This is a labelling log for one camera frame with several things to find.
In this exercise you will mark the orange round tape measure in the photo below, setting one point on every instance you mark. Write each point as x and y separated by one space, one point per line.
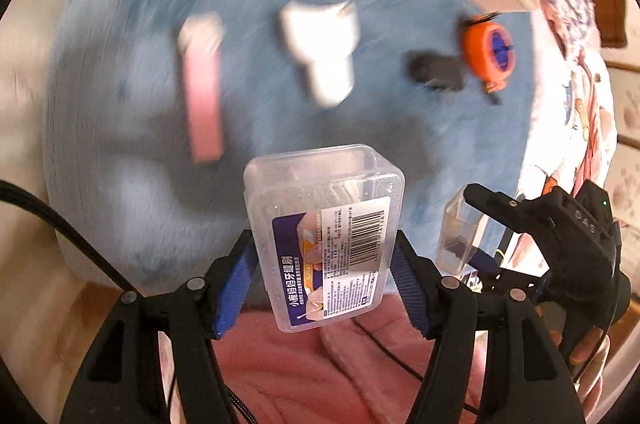
480 49

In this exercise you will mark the black charger plug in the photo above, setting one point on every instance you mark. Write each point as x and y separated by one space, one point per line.
435 69

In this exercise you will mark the person's right hand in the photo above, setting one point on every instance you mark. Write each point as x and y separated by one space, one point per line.
592 369

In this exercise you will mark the pink fleece robe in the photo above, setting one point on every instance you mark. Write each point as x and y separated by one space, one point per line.
310 379

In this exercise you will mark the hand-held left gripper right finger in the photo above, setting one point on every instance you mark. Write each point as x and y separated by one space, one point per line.
410 284

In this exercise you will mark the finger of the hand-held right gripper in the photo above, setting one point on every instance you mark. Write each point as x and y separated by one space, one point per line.
482 260
510 211

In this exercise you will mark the peach printed quilt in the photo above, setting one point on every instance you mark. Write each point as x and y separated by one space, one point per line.
585 104

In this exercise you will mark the small clear plastic box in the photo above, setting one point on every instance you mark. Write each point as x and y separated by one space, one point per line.
457 229

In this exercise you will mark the labelled clear plastic box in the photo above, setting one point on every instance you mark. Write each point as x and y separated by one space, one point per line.
320 214

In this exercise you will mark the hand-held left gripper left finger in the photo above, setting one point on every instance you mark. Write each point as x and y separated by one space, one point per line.
235 284

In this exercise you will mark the blue fluffy towel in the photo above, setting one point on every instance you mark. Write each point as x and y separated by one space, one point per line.
125 129

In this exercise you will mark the white handheld device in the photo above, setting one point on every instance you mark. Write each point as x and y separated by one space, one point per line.
325 64

